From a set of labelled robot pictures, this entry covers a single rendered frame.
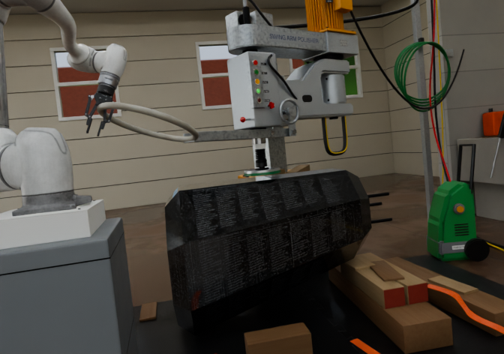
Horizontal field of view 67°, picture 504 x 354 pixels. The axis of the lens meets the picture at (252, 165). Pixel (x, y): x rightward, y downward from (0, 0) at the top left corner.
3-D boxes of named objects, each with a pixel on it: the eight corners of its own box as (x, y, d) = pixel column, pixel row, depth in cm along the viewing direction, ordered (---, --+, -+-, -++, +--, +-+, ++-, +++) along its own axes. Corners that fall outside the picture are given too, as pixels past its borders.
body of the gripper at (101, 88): (97, 82, 176) (91, 100, 175) (116, 88, 179) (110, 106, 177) (97, 86, 183) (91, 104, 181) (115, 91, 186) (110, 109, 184)
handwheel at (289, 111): (290, 125, 231) (288, 100, 230) (301, 123, 223) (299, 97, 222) (271, 127, 222) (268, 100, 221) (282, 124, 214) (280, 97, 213)
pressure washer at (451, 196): (466, 247, 318) (459, 143, 313) (490, 260, 283) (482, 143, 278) (424, 251, 320) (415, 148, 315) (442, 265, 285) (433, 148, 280)
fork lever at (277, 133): (278, 137, 247) (278, 130, 247) (299, 135, 231) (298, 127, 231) (181, 143, 207) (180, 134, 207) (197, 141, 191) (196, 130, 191)
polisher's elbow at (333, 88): (312, 106, 264) (310, 78, 263) (329, 106, 277) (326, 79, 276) (335, 103, 250) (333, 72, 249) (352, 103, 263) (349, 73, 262)
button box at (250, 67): (262, 108, 215) (257, 56, 213) (265, 107, 213) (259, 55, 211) (250, 108, 210) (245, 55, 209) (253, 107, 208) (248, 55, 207)
